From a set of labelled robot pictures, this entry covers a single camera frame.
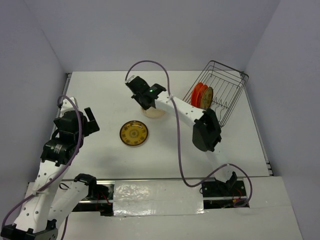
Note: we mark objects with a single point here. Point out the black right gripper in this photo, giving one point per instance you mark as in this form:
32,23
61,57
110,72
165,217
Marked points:
136,96

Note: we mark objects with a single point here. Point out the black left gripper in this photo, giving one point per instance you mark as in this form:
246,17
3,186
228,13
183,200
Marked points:
91,126

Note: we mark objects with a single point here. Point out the cream plate floral print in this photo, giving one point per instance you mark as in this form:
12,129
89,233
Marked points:
152,112

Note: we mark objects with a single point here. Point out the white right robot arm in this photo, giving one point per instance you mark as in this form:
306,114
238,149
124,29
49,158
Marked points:
206,130

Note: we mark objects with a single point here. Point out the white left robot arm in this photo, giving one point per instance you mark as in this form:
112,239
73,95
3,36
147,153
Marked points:
41,217

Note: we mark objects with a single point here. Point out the orange plate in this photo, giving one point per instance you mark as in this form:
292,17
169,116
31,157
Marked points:
194,94
200,95

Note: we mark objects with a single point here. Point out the yellow patterned plate brown rim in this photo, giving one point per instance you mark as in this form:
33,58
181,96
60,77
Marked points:
207,98

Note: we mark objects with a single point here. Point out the silver foil tape cover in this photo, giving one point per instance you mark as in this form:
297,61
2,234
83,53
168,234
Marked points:
156,198

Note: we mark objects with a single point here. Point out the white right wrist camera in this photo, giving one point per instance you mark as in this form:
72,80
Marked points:
129,79

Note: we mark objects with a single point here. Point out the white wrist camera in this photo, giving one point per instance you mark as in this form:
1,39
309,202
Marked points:
129,79
67,106

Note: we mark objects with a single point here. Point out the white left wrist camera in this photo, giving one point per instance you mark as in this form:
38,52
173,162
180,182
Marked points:
67,106

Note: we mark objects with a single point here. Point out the aluminium table edge rail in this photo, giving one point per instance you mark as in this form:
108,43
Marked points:
65,89

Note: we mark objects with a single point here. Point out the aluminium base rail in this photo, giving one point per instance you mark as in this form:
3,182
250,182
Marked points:
102,195

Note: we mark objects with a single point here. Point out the grey wire dish rack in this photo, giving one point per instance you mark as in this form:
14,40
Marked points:
227,83

